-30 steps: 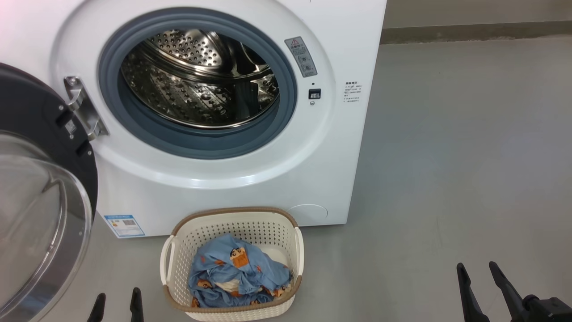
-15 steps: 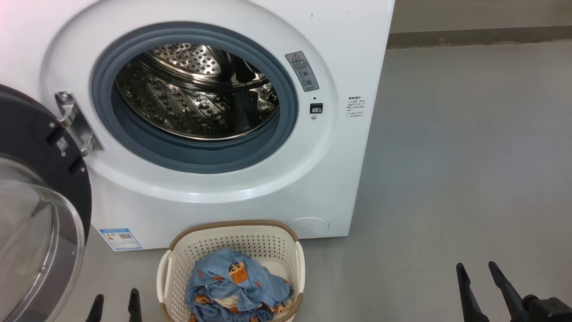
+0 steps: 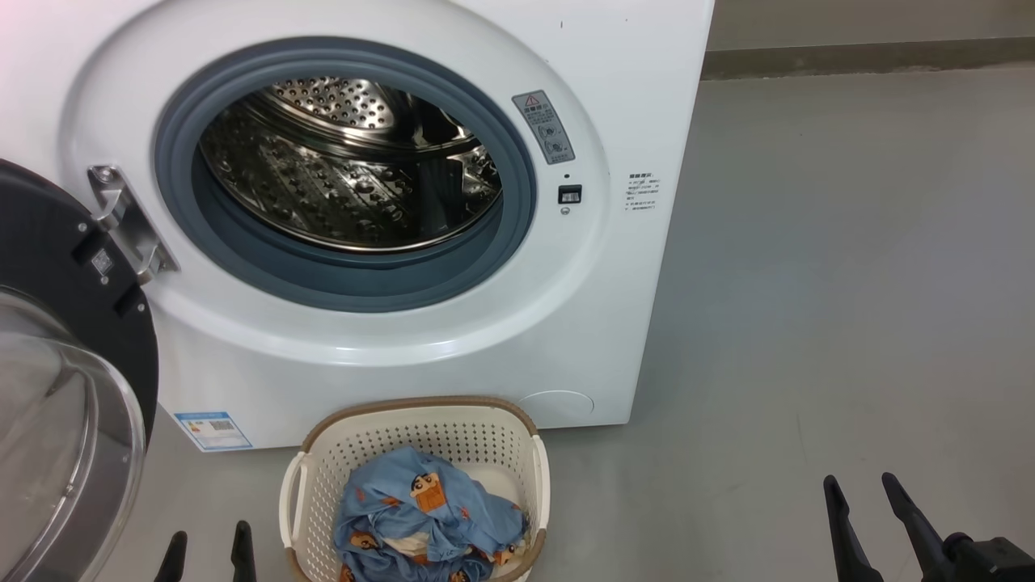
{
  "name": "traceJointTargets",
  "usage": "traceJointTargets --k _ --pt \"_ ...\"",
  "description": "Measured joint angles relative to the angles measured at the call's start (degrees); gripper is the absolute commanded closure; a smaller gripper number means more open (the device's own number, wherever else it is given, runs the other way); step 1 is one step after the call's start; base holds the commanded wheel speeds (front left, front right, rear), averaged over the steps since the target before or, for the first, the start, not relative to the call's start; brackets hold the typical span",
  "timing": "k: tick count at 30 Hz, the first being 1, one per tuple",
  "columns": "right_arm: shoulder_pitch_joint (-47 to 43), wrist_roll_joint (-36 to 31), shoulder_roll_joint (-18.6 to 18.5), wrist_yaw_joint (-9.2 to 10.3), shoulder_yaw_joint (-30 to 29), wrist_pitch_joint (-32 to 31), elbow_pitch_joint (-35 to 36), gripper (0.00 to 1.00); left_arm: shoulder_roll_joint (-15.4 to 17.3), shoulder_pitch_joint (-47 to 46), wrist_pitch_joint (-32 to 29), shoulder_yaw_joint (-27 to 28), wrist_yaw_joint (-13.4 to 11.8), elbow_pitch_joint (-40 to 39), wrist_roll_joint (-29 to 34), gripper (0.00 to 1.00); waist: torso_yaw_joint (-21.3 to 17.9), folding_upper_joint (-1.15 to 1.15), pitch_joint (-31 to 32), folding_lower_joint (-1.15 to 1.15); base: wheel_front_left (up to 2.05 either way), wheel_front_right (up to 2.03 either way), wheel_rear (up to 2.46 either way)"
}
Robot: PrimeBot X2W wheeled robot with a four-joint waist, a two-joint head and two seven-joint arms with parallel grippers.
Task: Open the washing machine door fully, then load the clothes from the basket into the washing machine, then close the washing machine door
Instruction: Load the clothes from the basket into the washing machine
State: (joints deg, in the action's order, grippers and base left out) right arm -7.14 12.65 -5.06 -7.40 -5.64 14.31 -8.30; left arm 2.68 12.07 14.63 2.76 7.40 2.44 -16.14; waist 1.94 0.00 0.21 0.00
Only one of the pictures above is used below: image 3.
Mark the grey rubber door gasket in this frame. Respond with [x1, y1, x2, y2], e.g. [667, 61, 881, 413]
[152, 36, 539, 314]

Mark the stainless steel washer drum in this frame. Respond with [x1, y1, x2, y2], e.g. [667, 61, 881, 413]
[198, 75, 504, 253]

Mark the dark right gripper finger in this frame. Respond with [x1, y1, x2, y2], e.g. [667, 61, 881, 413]
[881, 472, 971, 582]
[823, 474, 886, 582]

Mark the metal door hinge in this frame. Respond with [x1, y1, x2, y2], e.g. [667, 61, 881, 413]
[87, 164, 180, 284]

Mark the small printed text sticker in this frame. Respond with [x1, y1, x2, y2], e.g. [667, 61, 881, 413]
[623, 170, 662, 214]

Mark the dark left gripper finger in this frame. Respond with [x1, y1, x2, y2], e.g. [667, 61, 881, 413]
[230, 521, 258, 582]
[154, 530, 188, 582]

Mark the grey warning label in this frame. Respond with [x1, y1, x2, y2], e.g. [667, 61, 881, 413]
[511, 89, 577, 166]

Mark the white front-load washing machine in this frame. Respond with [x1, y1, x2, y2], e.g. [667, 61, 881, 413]
[0, 0, 716, 452]

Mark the black glass washing machine door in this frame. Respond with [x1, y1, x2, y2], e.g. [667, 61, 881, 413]
[0, 158, 160, 582]

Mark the blue energy label sticker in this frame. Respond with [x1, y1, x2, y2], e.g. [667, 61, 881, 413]
[173, 411, 253, 452]

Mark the cream perforated laundry basket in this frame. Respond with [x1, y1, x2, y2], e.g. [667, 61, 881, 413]
[279, 395, 551, 582]

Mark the blue cartoon print garment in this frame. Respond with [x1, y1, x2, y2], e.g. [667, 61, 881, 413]
[333, 446, 528, 582]

